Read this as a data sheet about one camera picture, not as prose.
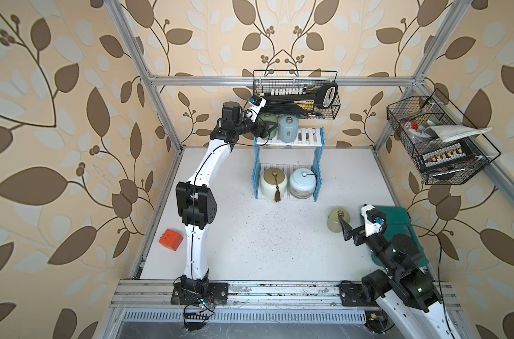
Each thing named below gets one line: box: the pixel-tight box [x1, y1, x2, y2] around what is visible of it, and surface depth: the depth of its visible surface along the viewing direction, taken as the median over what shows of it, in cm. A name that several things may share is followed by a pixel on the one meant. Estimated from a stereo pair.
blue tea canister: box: [278, 114, 300, 143], surface depth 82 cm
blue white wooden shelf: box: [251, 126, 327, 202], surface depth 93 cm
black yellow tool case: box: [261, 82, 339, 116], surface depth 86 cm
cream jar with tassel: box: [259, 167, 288, 202], surface depth 95 cm
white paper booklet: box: [422, 125, 493, 143], surface depth 63 cm
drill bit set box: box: [415, 140, 476, 173], surface depth 69 cm
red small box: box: [158, 228, 185, 252], surface depth 84 cm
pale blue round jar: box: [288, 167, 318, 200], surface depth 93 cm
